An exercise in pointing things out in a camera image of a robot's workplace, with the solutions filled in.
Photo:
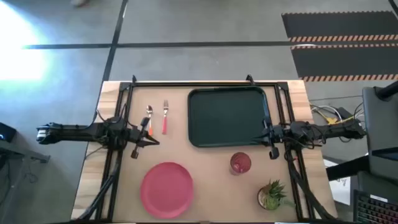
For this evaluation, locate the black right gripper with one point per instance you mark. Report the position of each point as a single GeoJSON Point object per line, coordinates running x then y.
{"type": "Point", "coordinates": [274, 135]}

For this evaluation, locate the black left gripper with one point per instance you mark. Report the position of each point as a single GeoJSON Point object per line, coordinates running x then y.
{"type": "Point", "coordinates": [136, 137]}

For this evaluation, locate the red faceted plastic cup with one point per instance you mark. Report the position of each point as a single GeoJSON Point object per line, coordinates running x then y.
{"type": "Point", "coordinates": [240, 163]}

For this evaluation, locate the dark green plastic tray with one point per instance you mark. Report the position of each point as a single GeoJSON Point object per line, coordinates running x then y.
{"type": "Point", "coordinates": [227, 115]}

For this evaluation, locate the pink round plate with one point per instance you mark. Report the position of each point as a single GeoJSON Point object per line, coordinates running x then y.
{"type": "Point", "coordinates": [166, 189]}

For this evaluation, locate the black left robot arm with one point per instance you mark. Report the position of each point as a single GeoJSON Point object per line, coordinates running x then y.
{"type": "Point", "coordinates": [77, 132]}

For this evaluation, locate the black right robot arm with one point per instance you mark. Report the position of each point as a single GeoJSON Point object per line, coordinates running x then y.
{"type": "Point", "coordinates": [329, 132]}

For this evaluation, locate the potted succulent plant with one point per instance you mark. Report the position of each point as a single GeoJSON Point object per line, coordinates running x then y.
{"type": "Point", "coordinates": [272, 196]}

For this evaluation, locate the black power adapter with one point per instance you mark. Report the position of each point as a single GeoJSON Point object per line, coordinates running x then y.
{"type": "Point", "coordinates": [343, 112]}

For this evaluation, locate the black stand base bar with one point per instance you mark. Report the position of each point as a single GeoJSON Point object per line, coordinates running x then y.
{"type": "Point", "coordinates": [348, 168]}

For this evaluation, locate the white paper sheet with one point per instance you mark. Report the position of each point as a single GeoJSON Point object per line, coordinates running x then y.
{"type": "Point", "coordinates": [340, 189]}

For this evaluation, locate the black hazard-striped floor mat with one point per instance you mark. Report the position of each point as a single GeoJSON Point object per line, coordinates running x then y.
{"type": "Point", "coordinates": [339, 25]}
{"type": "Point", "coordinates": [345, 60]}

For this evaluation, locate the grey monitor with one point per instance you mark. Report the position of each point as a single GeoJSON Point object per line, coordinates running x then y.
{"type": "Point", "coordinates": [381, 124]}

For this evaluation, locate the backlit black keyboard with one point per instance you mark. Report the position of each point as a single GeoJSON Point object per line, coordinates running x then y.
{"type": "Point", "coordinates": [376, 210]}

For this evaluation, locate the black box blue light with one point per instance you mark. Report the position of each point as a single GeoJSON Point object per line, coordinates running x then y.
{"type": "Point", "coordinates": [6, 132]}

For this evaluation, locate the small black clamp post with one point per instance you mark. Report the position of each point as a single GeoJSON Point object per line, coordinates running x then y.
{"type": "Point", "coordinates": [134, 79]}
{"type": "Point", "coordinates": [249, 79]}

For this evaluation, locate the black aluminium table frame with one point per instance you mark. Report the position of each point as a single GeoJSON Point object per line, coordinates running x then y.
{"type": "Point", "coordinates": [202, 84]}

